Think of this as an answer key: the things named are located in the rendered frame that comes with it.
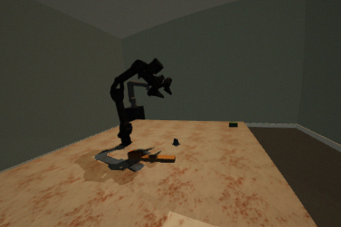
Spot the orange bar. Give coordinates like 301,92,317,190
127,150,176,162

